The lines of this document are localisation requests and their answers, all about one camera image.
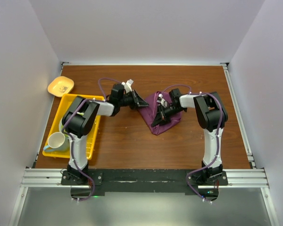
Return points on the yellow plastic tray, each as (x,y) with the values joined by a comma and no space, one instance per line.
(64,104)

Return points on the yellow square bowl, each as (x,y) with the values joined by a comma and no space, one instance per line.
(60,86)

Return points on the aluminium frame rail front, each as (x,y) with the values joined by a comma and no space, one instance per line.
(237,178)

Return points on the green white plate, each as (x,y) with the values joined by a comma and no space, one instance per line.
(60,127)

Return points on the purple cloth napkin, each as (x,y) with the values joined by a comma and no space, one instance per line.
(149,113)

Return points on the aluminium frame rail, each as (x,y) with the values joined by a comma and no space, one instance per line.
(237,178)
(239,117)

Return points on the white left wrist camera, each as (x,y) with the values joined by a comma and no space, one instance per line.
(128,85)

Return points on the aluminium frame rail right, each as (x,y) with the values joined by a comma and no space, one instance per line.
(239,117)

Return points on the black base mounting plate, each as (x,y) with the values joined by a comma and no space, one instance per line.
(143,181)

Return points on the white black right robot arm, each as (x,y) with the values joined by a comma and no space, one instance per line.
(211,116)

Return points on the pale cup with blue handle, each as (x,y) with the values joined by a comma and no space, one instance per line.
(57,142)

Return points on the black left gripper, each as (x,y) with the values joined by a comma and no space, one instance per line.
(137,100)

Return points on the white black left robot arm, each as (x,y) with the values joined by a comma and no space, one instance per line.
(79,119)

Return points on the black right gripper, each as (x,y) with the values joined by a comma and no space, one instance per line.
(160,118)

